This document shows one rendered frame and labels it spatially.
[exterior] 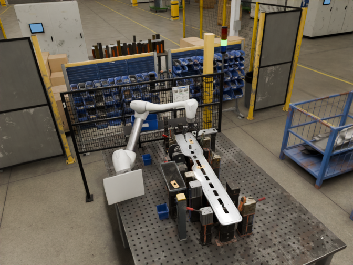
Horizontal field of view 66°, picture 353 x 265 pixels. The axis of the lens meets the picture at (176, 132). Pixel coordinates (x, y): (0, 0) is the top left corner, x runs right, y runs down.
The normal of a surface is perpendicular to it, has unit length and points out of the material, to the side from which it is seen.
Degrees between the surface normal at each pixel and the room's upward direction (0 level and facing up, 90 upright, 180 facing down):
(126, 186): 90
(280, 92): 92
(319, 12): 90
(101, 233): 0
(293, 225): 0
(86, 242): 0
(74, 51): 90
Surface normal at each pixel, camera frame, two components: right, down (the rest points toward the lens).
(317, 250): -0.04, -0.86
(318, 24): 0.37, 0.46
